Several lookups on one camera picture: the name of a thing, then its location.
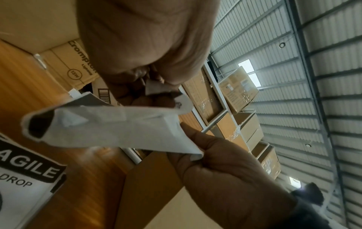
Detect brown cardboard box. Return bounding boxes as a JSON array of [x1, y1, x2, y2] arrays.
[[234, 109, 265, 151], [218, 66, 260, 114]]

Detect right wrist tracker band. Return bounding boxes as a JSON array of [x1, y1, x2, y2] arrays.
[[287, 181, 335, 229]]

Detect person's left hand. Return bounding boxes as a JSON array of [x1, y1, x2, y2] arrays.
[[76, 0, 221, 107]]

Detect fragile sticker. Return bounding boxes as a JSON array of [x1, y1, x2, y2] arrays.
[[21, 79, 205, 162]]

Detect flattened printed cardboard carton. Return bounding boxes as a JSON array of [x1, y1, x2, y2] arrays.
[[38, 38, 100, 91]]

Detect cardboard box white labels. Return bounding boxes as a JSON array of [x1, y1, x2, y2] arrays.
[[251, 141, 283, 181]]

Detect barcode printed cardboard box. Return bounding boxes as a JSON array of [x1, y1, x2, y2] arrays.
[[91, 79, 123, 107]]

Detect large cardboard box white sticker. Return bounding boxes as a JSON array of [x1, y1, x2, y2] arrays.
[[180, 67, 229, 126]]

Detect squarish taped cardboard box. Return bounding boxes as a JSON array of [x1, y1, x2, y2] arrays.
[[114, 151, 222, 229]]

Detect stack of fragile stickers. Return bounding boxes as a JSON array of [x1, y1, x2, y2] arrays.
[[0, 132, 68, 229]]

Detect wooden shelf unit white frame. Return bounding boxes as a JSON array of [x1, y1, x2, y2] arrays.
[[121, 55, 284, 182]]

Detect small taped cardboard box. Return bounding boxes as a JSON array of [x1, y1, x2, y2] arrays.
[[0, 0, 86, 54]]

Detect person's right hand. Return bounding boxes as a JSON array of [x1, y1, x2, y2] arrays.
[[167, 121, 301, 229]]

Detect plastic wrapped cardboard box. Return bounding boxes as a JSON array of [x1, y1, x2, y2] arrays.
[[215, 111, 253, 153]]

